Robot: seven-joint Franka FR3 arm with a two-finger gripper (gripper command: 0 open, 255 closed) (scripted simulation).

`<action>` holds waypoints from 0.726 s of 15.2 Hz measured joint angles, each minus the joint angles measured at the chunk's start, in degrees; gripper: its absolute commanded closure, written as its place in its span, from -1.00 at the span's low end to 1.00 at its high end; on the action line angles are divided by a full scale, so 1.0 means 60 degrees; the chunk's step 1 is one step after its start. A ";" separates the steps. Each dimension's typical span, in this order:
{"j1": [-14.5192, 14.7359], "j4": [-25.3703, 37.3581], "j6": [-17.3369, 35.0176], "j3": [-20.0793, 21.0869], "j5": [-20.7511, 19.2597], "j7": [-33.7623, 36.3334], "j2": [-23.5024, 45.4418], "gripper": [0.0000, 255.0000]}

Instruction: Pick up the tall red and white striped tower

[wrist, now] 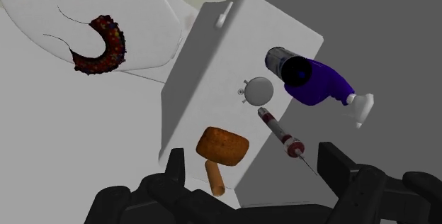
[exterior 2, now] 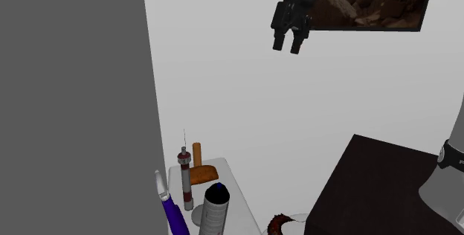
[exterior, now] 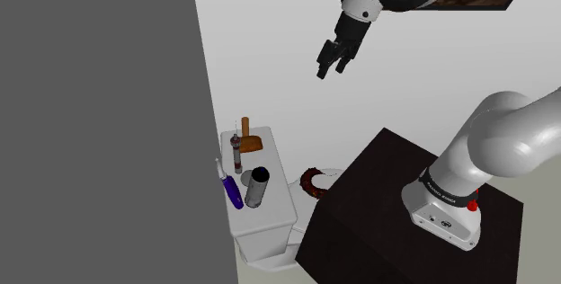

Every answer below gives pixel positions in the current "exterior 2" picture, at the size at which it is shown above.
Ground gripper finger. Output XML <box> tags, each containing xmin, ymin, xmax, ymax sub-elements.
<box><xmin>270</xmin><ymin>1</ymin><xmax>289</xmax><ymax>52</ymax></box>
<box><xmin>289</xmin><ymin>16</ymin><xmax>312</xmax><ymax>55</ymax></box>

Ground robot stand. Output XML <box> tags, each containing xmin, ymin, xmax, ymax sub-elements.
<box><xmin>303</xmin><ymin>134</ymin><xmax>464</xmax><ymax>235</ymax></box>

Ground brown wooden mallet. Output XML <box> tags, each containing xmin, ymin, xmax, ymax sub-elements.
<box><xmin>188</xmin><ymin>141</ymin><xmax>220</xmax><ymax>187</ymax></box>

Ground white table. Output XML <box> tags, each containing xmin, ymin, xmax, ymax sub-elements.
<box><xmin>167</xmin><ymin>156</ymin><xmax>262</xmax><ymax>235</ymax></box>

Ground grey tower figure red bands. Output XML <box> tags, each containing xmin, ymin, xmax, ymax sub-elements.
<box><xmin>176</xmin><ymin>129</ymin><xmax>193</xmax><ymax>212</ymax></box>

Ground dark red curved thing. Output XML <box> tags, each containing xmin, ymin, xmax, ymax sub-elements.
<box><xmin>267</xmin><ymin>213</ymin><xmax>296</xmax><ymax>235</ymax></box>

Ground white plate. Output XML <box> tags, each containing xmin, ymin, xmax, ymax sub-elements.
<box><xmin>262</xmin><ymin>213</ymin><xmax>310</xmax><ymax>235</ymax></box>

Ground grey bottle with black cap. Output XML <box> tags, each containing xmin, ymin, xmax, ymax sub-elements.
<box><xmin>198</xmin><ymin>181</ymin><xmax>231</xmax><ymax>235</ymax></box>

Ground grey round disc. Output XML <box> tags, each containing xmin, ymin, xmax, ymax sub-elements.
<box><xmin>190</xmin><ymin>205</ymin><xmax>205</xmax><ymax>227</ymax></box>

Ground purple tool with white tip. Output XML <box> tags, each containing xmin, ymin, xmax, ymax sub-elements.
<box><xmin>154</xmin><ymin>170</ymin><xmax>192</xmax><ymax>235</ymax></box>

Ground wall picture of brown rocks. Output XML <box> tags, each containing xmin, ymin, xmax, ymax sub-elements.
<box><xmin>308</xmin><ymin>0</ymin><xmax>438</xmax><ymax>33</ymax></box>

